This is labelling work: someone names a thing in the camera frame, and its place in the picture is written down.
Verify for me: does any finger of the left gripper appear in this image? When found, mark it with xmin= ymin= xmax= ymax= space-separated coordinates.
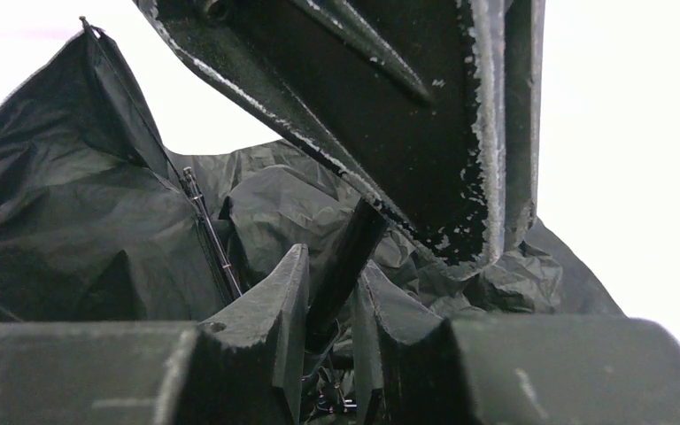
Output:
xmin=137 ymin=0 xmax=545 ymax=281

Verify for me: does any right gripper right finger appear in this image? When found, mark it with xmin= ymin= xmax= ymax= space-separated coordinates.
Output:
xmin=352 ymin=263 xmax=680 ymax=424

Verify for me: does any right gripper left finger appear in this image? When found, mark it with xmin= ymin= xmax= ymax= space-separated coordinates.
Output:
xmin=0 ymin=244 xmax=309 ymax=424

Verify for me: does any lilac umbrella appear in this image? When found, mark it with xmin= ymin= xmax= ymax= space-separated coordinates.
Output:
xmin=0 ymin=16 xmax=626 ymax=425

